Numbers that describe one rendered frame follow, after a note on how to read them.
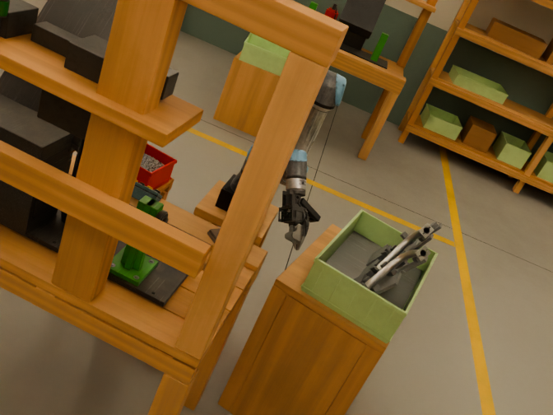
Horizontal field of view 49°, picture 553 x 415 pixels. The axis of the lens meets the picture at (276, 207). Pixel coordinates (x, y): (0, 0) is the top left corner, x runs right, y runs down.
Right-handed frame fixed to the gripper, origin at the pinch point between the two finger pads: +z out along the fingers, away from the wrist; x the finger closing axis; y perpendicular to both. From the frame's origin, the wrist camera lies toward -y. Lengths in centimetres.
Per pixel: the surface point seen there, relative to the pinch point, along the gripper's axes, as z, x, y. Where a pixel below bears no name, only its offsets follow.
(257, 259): 3.6, -23.4, -1.3
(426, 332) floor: 33, -74, -198
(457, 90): -223, -172, -417
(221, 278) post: 15, 19, 50
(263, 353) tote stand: 41, -48, -28
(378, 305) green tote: 19.6, 7.2, -37.6
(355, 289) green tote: 13.7, 0.6, -32.0
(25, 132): -29, -31, 89
